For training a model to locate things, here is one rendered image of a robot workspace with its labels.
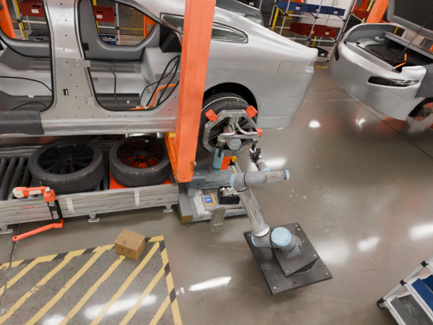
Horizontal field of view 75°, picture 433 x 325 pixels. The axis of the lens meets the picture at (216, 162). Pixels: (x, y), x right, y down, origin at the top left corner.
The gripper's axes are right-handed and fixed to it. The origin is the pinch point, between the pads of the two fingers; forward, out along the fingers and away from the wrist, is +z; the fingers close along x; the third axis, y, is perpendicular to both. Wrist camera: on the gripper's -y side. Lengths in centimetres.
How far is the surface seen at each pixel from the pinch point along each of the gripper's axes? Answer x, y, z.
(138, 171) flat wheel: -109, 32, 14
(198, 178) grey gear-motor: -48, 44, 9
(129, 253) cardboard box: -124, 74, -48
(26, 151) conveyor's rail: -219, 51, 81
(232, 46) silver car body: -21, -82, 45
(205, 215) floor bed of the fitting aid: -44, 75, -18
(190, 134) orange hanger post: -67, -26, -8
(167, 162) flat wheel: -79, 32, 25
